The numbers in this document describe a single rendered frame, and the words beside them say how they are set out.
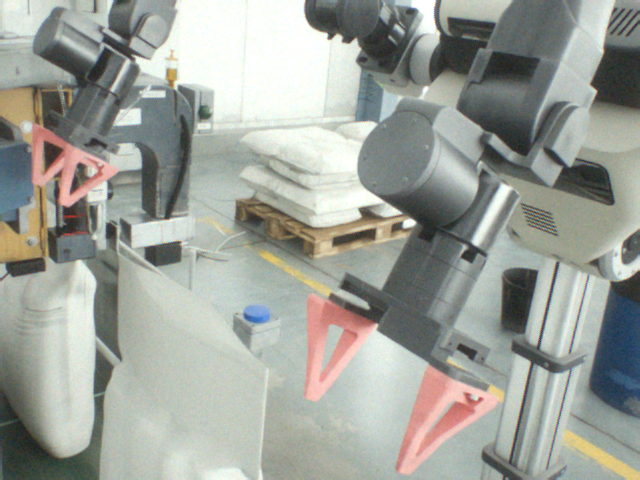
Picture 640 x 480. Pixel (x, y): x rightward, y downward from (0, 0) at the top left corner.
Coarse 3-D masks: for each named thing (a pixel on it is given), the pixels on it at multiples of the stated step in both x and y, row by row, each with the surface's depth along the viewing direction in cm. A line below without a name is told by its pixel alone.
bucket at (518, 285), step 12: (504, 276) 353; (516, 276) 359; (528, 276) 359; (504, 288) 344; (516, 288) 335; (528, 288) 360; (504, 300) 346; (516, 300) 338; (528, 300) 335; (504, 312) 348; (516, 312) 341; (528, 312) 338; (504, 324) 350; (516, 324) 343
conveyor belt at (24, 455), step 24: (96, 384) 204; (0, 408) 190; (96, 408) 193; (0, 432) 181; (24, 432) 181; (96, 432) 184; (24, 456) 173; (48, 456) 174; (72, 456) 174; (96, 456) 175
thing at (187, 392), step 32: (128, 288) 132; (160, 288) 128; (128, 320) 134; (160, 320) 116; (192, 320) 123; (224, 320) 113; (128, 352) 137; (160, 352) 118; (192, 352) 111; (224, 352) 107; (128, 384) 130; (160, 384) 120; (192, 384) 113; (224, 384) 108; (256, 384) 103; (128, 416) 124; (160, 416) 120; (192, 416) 115; (224, 416) 110; (256, 416) 104; (128, 448) 123; (160, 448) 116; (192, 448) 114; (224, 448) 112; (256, 448) 106
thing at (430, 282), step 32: (416, 224) 49; (416, 256) 47; (448, 256) 47; (480, 256) 47; (352, 288) 50; (384, 288) 49; (416, 288) 47; (448, 288) 47; (416, 320) 45; (448, 320) 47; (480, 352) 47
